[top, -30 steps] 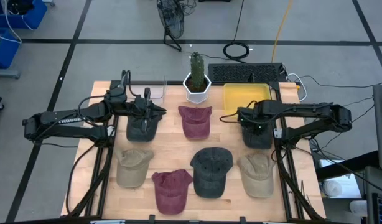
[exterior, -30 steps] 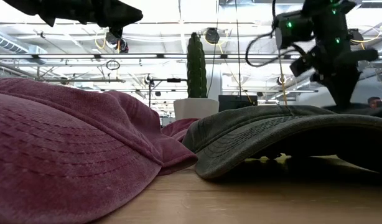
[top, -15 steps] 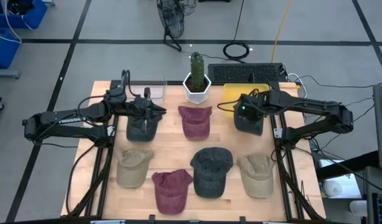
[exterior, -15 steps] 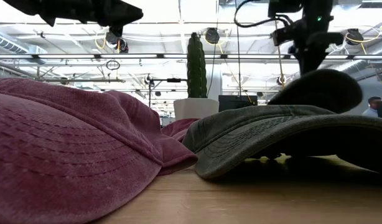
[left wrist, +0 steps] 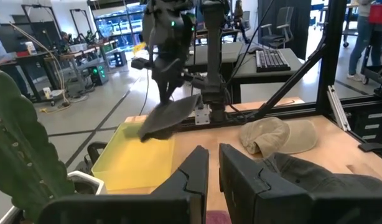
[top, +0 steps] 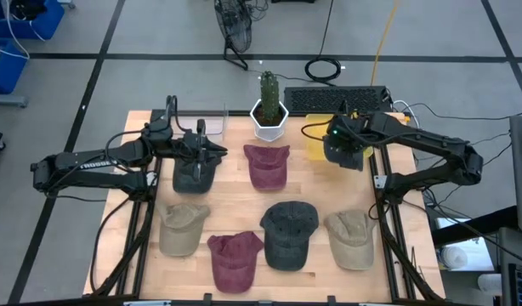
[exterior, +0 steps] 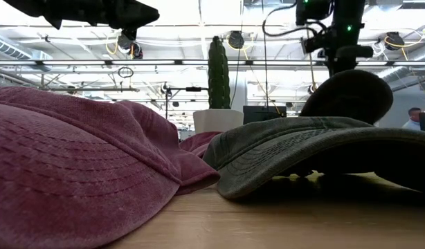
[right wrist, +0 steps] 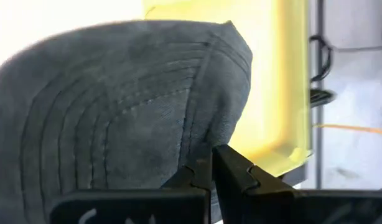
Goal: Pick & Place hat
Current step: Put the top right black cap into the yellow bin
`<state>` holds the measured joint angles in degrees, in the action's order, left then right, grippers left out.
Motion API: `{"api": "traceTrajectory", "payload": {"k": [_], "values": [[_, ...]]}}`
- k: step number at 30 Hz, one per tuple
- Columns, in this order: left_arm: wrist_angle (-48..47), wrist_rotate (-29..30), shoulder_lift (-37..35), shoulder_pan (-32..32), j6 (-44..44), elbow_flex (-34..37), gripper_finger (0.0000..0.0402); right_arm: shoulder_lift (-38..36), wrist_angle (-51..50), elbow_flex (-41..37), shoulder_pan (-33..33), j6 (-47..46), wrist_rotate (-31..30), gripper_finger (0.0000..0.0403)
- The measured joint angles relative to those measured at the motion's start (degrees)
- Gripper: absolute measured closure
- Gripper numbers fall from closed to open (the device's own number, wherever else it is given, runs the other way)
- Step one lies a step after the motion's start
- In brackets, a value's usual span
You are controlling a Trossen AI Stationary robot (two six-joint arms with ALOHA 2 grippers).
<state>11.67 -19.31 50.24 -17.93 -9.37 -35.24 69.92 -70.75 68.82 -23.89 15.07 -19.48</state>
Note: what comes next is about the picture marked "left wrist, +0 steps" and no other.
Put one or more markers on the beige baseball cap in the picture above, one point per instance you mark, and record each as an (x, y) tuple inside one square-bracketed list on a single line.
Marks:
[(272, 133)]

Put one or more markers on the grey office chair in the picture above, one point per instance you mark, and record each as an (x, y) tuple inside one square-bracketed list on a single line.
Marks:
[(279, 28)]

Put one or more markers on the black computer keyboard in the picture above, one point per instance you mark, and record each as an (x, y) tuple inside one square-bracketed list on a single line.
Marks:
[(272, 60)]

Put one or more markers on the yellow plastic bin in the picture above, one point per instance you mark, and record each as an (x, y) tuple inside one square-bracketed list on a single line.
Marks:
[(132, 161)]

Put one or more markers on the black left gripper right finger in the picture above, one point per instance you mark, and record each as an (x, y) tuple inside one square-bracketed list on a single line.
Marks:
[(247, 193)]

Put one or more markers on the black partition panel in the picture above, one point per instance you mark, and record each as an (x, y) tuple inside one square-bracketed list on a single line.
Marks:
[(301, 25)]

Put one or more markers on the grey desk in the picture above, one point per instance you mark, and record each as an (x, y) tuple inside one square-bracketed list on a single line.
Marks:
[(228, 51), (247, 70)]

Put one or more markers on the black table edge clamp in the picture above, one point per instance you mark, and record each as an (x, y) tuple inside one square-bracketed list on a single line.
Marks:
[(373, 147)]

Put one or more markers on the dark grey baseball cap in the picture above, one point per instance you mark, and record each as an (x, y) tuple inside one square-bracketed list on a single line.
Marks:
[(318, 179), (169, 118)]

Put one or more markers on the silver aluminium extrusion bar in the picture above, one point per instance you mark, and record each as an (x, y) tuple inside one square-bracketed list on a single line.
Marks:
[(337, 107)]

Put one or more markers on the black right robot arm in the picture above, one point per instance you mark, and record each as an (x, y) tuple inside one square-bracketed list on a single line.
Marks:
[(214, 62)]

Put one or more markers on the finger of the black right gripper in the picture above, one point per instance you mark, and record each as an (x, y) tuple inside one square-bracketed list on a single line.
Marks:
[(173, 90), (163, 91)]

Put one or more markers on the maroon baseball cap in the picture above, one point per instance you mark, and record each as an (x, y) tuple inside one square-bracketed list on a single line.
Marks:
[(217, 217)]

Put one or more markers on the white hexagonal plant pot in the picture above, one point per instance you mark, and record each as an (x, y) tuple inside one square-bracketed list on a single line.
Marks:
[(97, 183)]

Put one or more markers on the white base bracket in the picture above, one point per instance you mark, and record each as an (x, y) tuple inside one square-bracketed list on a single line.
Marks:
[(202, 115)]

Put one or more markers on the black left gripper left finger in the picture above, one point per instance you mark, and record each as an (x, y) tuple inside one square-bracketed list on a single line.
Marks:
[(178, 202)]

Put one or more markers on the black wheeled cart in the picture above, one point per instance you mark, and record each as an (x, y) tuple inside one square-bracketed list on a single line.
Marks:
[(373, 62)]

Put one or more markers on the black drawer unit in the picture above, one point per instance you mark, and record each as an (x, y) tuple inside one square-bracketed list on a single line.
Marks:
[(374, 126)]

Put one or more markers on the red plastic bin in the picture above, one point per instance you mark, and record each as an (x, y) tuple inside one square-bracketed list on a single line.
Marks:
[(379, 14)]

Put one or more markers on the black computer tower with lights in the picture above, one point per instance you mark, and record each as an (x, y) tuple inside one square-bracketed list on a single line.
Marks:
[(98, 74)]

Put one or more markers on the tall green cactus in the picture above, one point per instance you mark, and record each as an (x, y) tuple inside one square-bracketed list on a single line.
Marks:
[(20, 149)]

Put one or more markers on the wooden top workbench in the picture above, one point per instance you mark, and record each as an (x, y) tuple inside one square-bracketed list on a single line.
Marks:
[(32, 57)]

